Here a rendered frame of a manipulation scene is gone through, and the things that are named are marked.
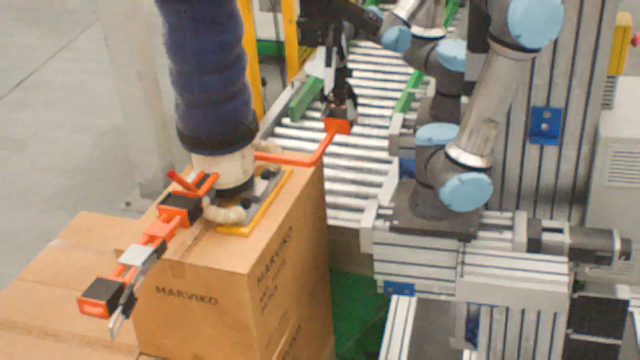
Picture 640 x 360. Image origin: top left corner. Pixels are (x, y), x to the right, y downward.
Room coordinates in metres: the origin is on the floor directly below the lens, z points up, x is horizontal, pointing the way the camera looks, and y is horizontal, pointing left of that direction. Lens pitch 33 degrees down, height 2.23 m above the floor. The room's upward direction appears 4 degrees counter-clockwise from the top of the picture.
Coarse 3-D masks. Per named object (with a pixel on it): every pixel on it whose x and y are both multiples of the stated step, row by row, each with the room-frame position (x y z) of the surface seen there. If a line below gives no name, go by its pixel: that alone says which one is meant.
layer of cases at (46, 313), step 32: (96, 224) 2.33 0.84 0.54; (128, 224) 2.32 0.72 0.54; (64, 256) 2.15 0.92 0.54; (96, 256) 2.14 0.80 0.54; (32, 288) 2.00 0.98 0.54; (64, 288) 1.98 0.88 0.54; (320, 288) 1.99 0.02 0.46; (0, 320) 1.85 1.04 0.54; (32, 320) 1.84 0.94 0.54; (64, 320) 1.83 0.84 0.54; (96, 320) 1.82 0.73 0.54; (128, 320) 1.80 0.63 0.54; (320, 320) 1.96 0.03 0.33; (0, 352) 1.71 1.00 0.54; (32, 352) 1.70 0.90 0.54; (64, 352) 1.69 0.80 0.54; (96, 352) 1.68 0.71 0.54; (128, 352) 1.67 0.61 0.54; (288, 352) 1.69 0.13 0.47; (320, 352) 1.94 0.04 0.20
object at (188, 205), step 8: (168, 192) 1.69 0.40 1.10; (176, 192) 1.69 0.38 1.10; (184, 192) 1.68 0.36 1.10; (192, 192) 1.67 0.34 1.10; (160, 200) 1.65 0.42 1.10; (168, 200) 1.66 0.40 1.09; (176, 200) 1.66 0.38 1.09; (184, 200) 1.65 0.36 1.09; (192, 200) 1.65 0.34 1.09; (200, 200) 1.65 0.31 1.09; (160, 208) 1.62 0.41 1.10; (168, 208) 1.61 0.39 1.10; (176, 208) 1.60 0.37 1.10; (184, 208) 1.62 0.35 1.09; (192, 208) 1.61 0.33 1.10; (200, 208) 1.65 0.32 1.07; (184, 216) 1.59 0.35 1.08; (192, 216) 1.62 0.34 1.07; (184, 224) 1.59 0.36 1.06; (192, 224) 1.60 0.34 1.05
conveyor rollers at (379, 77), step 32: (448, 32) 3.92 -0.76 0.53; (352, 64) 3.57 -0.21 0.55; (384, 64) 3.58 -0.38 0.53; (384, 96) 3.22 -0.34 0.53; (416, 96) 3.18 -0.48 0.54; (288, 128) 3.01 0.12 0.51; (320, 128) 2.96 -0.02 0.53; (352, 128) 2.92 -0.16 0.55; (384, 128) 2.94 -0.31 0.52; (352, 160) 2.65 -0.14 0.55; (384, 160) 2.67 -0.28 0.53; (352, 192) 2.44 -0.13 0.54
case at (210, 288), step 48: (288, 192) 1.87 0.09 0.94; (192, 240) 1.67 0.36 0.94; (240, 240) 1.66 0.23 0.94; (288, 240) 1.77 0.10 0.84; (144, 288) 1.64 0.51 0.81; (192, 288) 1.58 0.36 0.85; (240, 288) 1.52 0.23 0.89; (288, 288) 1.74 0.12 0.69; (144, 336) 1.65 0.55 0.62; (192, 336) 1.59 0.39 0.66; (240, 336) 1.53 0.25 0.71
